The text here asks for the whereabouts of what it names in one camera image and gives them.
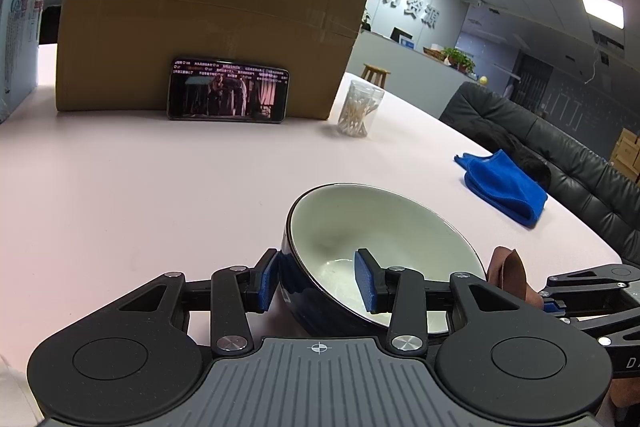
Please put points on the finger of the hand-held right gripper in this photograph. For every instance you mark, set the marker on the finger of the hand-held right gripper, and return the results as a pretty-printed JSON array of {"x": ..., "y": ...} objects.
[
  {"x": 595, "y": 282},
  {"x": 600, "y": 324}
]

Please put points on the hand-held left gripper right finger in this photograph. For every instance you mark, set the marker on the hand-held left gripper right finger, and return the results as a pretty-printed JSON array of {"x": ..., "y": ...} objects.
[{"x": 365, "y": 279}]

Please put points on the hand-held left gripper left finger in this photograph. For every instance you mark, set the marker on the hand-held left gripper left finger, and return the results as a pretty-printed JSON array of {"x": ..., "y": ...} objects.
[{"x": 267, "y": 282}]

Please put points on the dark blue ceramic bowl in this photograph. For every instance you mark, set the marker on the dark blue ceramic bowl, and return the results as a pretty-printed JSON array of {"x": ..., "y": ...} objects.
[{"x": 350, "y": 227}]

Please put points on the brown cloth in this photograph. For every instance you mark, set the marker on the brown cloth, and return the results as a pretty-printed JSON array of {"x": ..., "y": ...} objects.
[{"x": 506, "y": 267}]

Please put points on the black leather sofa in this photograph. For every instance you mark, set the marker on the black leather sofa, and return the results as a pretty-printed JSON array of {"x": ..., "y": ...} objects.
[{"x": 575, "y": 157}]

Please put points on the stacked cardboard boxes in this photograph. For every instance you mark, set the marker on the stacked cardboard boxes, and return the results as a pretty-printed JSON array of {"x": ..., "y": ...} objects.
[{"x": 627, "y": 154}]

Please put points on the blue cloth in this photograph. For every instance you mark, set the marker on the blue cloth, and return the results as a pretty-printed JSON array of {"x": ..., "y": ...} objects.
[{"x": 505, "y": 182}]

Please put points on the dark garment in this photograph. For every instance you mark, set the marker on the dark garment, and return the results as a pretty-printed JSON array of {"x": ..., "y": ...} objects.
[{"x": 520, "y": 154}]

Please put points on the clear cotton swab jar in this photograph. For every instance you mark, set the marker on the clear cotton swab jar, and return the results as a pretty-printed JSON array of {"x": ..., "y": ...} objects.
[{"x": 357, "y": 112}]

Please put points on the black smartphone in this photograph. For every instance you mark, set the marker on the black smartphone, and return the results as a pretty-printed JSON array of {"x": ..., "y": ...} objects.
[{"x": 227, "y": 92}]

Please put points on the wooden stool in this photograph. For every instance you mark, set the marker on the wooden stool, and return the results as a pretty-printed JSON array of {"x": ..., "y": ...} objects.
[{"x": 376, "y": 74}]

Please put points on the grey reception desk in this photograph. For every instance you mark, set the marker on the grey reception desk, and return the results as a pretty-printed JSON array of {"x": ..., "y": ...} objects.
[{"x": 415, "y": 77}]

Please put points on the potted green plant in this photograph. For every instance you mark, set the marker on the potted green plant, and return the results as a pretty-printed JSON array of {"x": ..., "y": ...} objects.
[{"x": 459, "y": 58}]

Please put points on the computer monitor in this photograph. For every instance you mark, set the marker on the computer monitor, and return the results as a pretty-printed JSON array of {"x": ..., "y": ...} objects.
[{"x": 402, "y": 36}]

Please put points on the ceiling light panel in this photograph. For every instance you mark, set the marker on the ceiling light panel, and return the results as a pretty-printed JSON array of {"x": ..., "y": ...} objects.
[{"x": 602, "y": 8}]

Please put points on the light blue wrapped carton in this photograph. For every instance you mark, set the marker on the light blue wrapped carton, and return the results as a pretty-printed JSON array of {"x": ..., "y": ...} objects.
[{"x": 20, "y": 22}]

